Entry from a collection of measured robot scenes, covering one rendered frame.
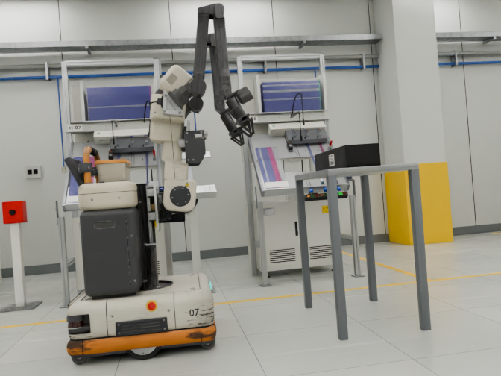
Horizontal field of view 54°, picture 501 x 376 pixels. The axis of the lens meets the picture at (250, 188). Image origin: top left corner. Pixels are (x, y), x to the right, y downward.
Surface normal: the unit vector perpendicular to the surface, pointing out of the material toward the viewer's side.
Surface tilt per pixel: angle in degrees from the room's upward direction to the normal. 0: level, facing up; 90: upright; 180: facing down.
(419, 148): 90
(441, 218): 90
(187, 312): 90
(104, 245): 90
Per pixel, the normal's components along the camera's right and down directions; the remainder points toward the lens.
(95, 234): 0.13, -0.02
